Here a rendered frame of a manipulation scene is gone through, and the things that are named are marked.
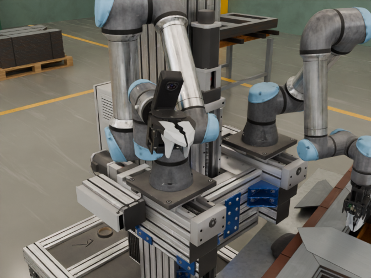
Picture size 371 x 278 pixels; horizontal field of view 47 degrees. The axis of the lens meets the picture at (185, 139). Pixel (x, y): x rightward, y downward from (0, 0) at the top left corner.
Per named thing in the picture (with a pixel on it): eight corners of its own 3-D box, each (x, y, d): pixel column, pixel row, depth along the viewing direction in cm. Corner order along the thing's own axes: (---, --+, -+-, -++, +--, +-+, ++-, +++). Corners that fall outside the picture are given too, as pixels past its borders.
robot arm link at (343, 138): (320, 129, 149) (341, 142, 140) (346, 125, 153) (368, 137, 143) (317, 149, 152) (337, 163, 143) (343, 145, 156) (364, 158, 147)
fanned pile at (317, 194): (348, 186, 213) (349, 180, 211) (319, 224, 184) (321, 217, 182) (324, 179, 220) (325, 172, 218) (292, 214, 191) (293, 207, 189)
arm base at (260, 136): (233, 138, 179) (235, 116, 175) (256, 128, 188) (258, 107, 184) (263, 150, 169) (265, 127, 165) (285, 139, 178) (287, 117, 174)
